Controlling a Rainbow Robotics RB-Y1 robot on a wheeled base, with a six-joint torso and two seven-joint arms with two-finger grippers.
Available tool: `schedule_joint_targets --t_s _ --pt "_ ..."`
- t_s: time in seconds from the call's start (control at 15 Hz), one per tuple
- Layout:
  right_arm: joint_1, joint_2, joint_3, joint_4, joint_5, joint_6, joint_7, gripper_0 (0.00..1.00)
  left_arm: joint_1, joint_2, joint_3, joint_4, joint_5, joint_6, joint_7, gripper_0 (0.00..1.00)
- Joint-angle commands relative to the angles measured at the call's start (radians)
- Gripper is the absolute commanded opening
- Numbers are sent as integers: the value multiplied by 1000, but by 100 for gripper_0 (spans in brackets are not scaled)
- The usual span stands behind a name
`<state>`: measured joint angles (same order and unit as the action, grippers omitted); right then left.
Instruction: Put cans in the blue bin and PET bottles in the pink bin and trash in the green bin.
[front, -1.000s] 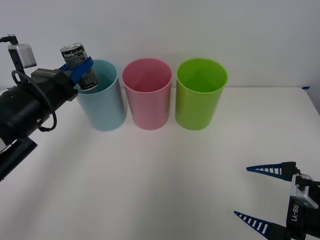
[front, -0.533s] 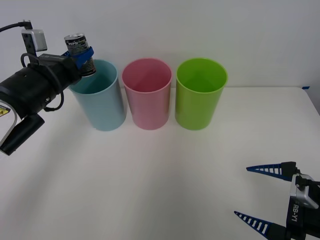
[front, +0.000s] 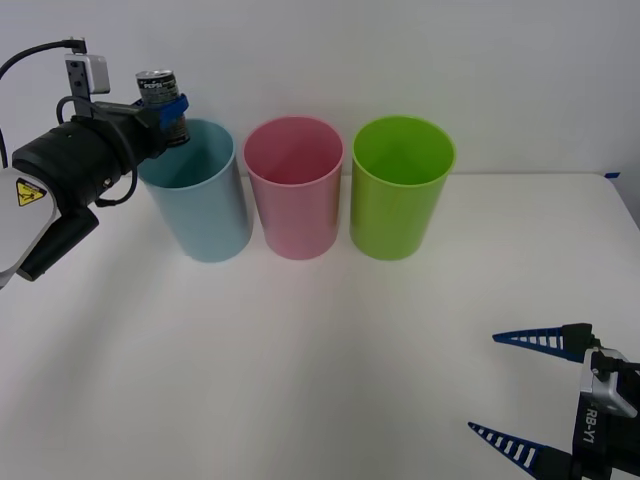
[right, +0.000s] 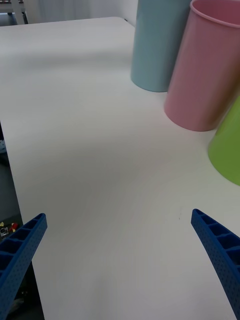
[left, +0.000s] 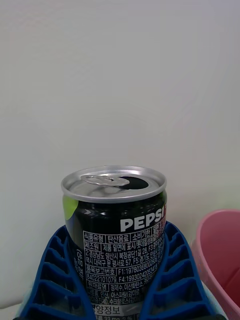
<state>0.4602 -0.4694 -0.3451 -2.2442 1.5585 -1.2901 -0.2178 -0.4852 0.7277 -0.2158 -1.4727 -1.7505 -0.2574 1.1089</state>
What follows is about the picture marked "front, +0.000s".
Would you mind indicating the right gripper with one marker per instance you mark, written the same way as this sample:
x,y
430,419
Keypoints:
x,y
605,440

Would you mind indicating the pale blue plastic bin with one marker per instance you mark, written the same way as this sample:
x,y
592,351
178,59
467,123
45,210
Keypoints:
x,y
210,220

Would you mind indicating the black drink can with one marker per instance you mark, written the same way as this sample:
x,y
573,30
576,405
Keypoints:
x,y
159,88

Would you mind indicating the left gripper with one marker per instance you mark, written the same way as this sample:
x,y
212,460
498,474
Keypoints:
x,y
135,132

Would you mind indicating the green plastic bin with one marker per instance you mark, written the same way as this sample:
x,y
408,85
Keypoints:
x,y
390,220

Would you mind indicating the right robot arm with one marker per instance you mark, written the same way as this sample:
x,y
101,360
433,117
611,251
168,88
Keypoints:
x,y
600,387

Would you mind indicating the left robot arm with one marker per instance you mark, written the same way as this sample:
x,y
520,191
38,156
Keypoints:
x,y
60,160

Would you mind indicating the pink plastic bin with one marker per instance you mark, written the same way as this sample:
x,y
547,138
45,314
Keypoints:
x,y
300,220

